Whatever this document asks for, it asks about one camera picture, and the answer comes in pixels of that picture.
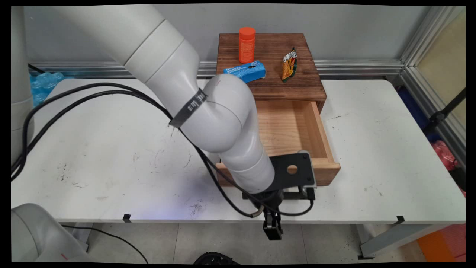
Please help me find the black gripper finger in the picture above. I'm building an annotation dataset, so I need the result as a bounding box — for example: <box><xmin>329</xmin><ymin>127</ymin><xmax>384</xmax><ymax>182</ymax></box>
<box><xmin>273</xmin><ymin>211</ymin><xmax>284</xmax><ymax>241</ymax></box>
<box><xmin>263</xmin><ymin>210</ymin><xmax>274</xmax><ymax>239</ymax></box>

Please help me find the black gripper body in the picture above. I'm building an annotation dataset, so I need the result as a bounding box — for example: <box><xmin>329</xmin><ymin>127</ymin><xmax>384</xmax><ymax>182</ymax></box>
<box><xmin>247</xmin><ymin>188</ymin><xmax>286</xmax><ymax>214</ymax></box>

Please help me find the wooden drawer with black handle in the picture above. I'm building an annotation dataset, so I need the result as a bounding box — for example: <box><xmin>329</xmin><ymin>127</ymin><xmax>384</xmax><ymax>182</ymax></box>
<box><xmin>216</xmin><ymin>100</ymin><xmax>341</xmax><ymax>200</ymax></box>

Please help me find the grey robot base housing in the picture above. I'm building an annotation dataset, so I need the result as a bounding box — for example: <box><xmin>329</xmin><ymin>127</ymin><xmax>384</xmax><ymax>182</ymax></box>
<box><xmin>11</xmin><ymin>203</ymin><xmax>98</xmax><ymax>263</ymax></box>

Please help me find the black round floor object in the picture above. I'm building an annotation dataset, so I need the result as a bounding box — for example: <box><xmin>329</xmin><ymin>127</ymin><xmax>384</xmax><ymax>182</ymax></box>
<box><xmin>193</xmin><ymin>252</ymin><xmax>241</xmax><ymax>265</ymax></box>

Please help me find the grey table leg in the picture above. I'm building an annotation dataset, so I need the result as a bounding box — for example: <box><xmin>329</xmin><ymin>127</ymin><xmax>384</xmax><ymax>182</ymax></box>
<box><xmin>357</xmin><ymin>223</ymin><xmax>451</xmax><ymax>260</ymax></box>

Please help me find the brown wooden drawer cabinet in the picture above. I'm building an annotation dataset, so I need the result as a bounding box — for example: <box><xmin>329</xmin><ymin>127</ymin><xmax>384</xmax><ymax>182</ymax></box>
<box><xmin>216</xmin><ymin>33</ymin><xmax>328</xmax><ymax>114</ymax></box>

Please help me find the blue rectangular box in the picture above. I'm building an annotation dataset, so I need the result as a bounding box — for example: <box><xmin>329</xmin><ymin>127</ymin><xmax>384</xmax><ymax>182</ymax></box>
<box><xmin>223</xmin><ymin>61</ymin><xmax>267</xmax><ymax>83</ymax></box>

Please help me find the colourful snack packet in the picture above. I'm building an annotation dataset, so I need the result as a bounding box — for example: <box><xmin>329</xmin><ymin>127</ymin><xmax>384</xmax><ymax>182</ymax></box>
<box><xmin>281</xmin><ymin>47</ymin><xmax>299</xmax><ymax>83</ymax></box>

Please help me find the orange plastic bottle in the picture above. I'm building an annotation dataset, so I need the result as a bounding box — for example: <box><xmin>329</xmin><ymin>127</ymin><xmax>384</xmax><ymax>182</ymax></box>
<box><xmin>238</xmin><ymin>26</ymin><xmax>257</xmax><ymax>64</ymax></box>

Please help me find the orange box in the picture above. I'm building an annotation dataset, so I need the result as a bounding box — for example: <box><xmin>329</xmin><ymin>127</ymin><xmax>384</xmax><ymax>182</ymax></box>
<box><xmin>416</xmin><ymin>223</ymin><xmax>466</xmax><ymax>262</ymax></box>

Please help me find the blue bag under table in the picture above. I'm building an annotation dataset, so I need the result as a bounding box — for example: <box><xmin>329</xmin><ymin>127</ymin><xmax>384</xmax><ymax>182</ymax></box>
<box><xmin>396</xmin><ymin>86</ymin><xmax>441</xmax><ymax>143</ymax></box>

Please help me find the red plastic bag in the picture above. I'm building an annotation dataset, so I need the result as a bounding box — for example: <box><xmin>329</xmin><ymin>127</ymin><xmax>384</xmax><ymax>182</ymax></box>
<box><xmin>431</xmin><ymin>140</ymin><xmax>466</xmax><ymax>197</ymax></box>

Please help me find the white table leg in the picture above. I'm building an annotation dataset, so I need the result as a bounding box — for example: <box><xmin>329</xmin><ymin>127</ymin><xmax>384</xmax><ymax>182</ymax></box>
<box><xmin>72</xmin><ymin>223</ymin><xmax>94</xmax><ymax>254</ymax></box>

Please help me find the black stand pole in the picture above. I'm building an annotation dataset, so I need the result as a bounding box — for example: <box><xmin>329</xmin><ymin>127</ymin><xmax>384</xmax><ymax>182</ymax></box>
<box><xmin>423</xmin><ymin>87</ymin><xmax>466</xmax><ymax>137</ymax></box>

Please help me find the blue plastic wrap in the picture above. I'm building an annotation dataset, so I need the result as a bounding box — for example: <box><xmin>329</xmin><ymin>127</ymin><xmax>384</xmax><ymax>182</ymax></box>
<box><xmin>29</xmin><ymin>71</ymin><xmax>65</xmax><ymax>109</ymax></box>

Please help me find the black wrist camera mount plate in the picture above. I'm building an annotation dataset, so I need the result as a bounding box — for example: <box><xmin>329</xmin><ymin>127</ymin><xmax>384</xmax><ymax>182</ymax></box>
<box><xmin>266</xmin><ymin>150</ymin><xmax>317</xmax><ymax>193</ymax></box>

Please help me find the black velcro strap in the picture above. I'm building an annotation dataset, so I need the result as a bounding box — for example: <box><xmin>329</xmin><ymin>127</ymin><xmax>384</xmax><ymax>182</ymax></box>
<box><xmin>169</xmin><ymin>88</ymin><xmax>208</xmax><ymax>128</ymax></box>

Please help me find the horizontal aluminium frame rail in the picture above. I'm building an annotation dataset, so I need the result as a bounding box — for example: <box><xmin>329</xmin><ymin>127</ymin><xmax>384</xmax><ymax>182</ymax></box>
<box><xmin>28</xmin><ymin>60</ymin><xmax>406</xmax><ymax>80</ymax></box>

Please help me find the black floor cable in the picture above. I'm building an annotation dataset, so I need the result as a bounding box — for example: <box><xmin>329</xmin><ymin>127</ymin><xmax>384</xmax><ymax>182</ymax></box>
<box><xmin>61</xmin><ymin>224</ymin><xmax>149</xmax><ymax>264</ymax></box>

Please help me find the aluminium corner frame post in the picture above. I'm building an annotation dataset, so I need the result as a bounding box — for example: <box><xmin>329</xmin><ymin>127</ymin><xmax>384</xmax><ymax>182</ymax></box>
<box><xmin>400</xmin><ymin>6</ymin><xmax>466</xmax><ymax>164</ymax></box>

